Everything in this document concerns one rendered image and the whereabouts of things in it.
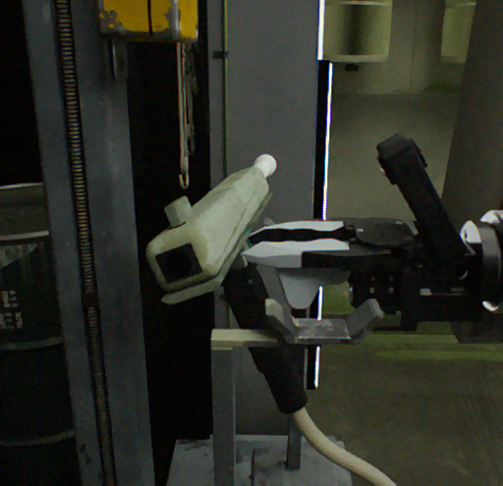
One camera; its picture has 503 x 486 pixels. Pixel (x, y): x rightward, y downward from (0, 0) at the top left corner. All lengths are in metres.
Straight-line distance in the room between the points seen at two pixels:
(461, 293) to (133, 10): 0.35
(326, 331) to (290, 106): 0.58
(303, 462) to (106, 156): 0.46
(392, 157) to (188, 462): 0.47
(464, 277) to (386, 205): 2.14
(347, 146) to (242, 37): 1.85
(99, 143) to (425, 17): 2.56
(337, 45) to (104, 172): 2.09
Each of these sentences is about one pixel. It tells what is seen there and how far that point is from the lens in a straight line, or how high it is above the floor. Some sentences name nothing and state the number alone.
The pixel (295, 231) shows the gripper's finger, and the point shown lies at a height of 1.13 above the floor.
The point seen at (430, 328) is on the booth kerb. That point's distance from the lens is 2.61.
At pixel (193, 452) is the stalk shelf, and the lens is 0.75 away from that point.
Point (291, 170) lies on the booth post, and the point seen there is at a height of 1.09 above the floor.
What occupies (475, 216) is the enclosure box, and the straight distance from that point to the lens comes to 1.60.
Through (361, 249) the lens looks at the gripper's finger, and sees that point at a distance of 0.45.
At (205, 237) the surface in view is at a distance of 0.36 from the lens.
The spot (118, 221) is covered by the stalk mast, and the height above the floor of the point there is 1.16.
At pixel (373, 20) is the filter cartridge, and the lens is 2.48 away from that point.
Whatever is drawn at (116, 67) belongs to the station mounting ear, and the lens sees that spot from 0.43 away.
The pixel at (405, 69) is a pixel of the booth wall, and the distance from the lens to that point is 2.87.
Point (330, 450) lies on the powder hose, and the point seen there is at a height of 0.92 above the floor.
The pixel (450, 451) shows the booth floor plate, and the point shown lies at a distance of 2.00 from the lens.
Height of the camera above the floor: 1.28
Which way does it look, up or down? 18 degrees down
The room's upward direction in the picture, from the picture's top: straight up
